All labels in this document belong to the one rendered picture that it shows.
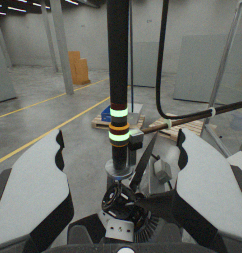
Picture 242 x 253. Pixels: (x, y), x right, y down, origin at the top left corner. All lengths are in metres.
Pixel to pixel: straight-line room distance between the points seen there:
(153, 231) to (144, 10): 12.92
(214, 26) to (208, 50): 6.79
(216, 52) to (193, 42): 0.75
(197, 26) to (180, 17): 1.23
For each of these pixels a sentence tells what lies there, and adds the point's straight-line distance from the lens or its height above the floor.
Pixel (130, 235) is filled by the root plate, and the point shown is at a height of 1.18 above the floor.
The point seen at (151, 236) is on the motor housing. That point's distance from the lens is 0.64.
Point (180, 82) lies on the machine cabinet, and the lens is 5.81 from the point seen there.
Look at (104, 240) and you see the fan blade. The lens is 0.59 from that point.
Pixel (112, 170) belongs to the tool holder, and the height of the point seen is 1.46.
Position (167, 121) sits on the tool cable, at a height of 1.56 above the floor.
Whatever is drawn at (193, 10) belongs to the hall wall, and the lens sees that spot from 12.53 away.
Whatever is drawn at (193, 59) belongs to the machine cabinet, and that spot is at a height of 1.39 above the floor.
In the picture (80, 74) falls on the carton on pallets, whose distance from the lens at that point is 8.54.
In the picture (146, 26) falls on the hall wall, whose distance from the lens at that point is 12.91.
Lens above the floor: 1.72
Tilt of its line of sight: 28 degrees down
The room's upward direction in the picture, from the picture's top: straight up
